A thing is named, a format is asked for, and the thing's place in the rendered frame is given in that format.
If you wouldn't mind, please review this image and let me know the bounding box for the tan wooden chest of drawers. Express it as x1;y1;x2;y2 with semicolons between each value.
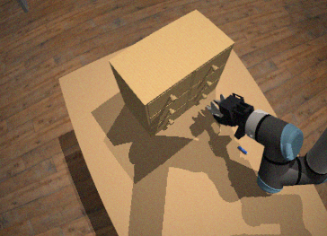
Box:
109;10;234;137

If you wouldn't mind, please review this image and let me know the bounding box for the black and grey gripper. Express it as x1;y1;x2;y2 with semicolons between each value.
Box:
207;93;254;130

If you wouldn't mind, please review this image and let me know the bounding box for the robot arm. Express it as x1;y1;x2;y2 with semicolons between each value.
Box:
234;109;327;194

